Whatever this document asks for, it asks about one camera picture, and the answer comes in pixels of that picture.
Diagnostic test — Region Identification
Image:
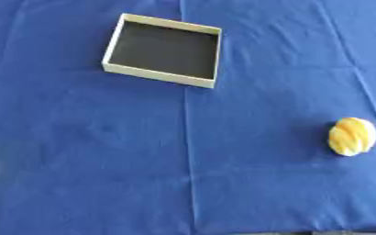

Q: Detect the yellow ridged toy fruit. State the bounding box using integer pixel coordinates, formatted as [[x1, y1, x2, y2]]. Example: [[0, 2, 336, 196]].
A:
[[326, 117, 376, 157]]

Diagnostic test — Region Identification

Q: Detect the tan cardboard box, dark inside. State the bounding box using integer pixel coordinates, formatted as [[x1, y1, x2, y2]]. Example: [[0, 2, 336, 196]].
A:
[[99, 13, 224, 90]]

